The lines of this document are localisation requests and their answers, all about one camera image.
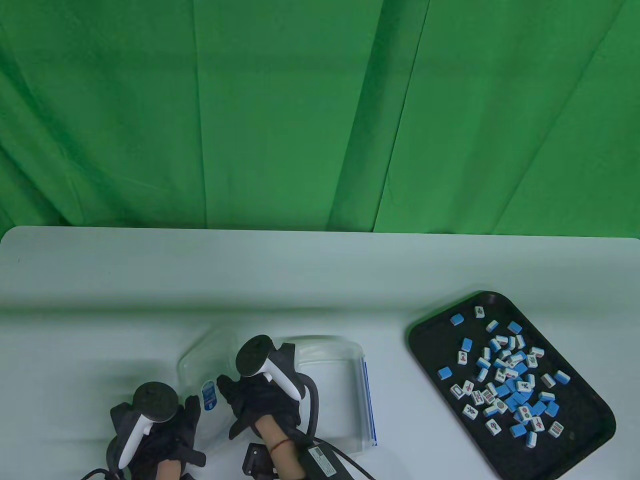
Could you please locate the black-white controller on glove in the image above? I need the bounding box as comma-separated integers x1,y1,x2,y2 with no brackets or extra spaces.
235,335,307,402
118,382,180,471

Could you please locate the pile of blue-white mahjong tiles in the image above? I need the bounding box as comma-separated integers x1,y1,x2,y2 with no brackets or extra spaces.
437,305,571,449

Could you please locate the person's right hand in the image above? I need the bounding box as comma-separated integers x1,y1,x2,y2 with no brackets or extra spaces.
216,372,307,442

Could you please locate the clear plastic zip bag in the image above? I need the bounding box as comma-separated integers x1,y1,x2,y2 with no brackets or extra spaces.
177,334,379,452

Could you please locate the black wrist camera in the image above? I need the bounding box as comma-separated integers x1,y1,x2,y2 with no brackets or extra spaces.
242,442,281,480

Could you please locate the person's right forearm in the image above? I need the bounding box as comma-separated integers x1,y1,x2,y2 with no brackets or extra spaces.
254,417,307,480

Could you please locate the black-white controller on right glove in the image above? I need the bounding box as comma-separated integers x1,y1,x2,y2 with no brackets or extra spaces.
235,335,307,402

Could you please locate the green backdrop cloth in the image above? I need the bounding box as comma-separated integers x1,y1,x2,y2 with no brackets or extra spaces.
0,0,640,240

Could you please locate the person's left hand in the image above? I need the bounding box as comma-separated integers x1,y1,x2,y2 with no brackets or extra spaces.
105,395,207,480

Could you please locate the black-white controller on left glove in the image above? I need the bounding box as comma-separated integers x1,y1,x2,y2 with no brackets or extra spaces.
118,382,180,471

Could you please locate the black box with white label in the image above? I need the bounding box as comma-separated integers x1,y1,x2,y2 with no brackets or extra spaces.
299,444,352,480

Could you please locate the black plastic tray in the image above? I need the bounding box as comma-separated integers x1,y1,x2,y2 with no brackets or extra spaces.
408,291,617,480

